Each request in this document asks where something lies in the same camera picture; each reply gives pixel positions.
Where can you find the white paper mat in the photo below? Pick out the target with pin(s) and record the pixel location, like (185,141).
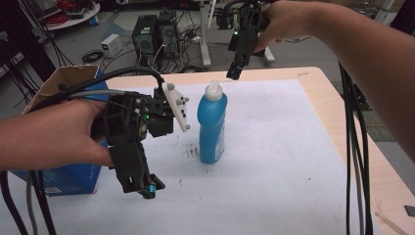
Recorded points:
(261,163)

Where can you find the black computer tower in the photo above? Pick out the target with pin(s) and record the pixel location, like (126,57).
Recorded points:
(169,32)
(145,36)

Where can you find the person's left hand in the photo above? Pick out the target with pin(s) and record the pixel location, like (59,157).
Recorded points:
(65,137)

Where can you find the black tape piece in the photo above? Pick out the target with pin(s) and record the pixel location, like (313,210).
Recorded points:
(410,211)

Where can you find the white metal stand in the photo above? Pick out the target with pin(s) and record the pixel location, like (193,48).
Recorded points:
(205,32)

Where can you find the person's right hand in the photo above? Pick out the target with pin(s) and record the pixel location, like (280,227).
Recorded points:
(287,23)

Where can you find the black panel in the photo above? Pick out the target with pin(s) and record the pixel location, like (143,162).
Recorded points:
(23,32)

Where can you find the blue cardboard box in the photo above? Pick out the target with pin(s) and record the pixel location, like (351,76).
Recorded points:
(75,179)

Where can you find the round white table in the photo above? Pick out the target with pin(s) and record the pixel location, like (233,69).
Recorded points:
(78,16)

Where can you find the small white device box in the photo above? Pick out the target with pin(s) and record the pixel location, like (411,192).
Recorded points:
(112,45)

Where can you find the blue bottle with white cap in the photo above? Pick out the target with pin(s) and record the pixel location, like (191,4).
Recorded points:
(212,130)

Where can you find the white power strip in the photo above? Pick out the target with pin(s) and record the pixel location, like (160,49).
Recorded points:
(195,39)

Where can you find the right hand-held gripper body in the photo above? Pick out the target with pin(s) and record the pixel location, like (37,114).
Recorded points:
(248,19)

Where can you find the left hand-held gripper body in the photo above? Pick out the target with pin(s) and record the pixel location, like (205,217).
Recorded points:
(130,114)

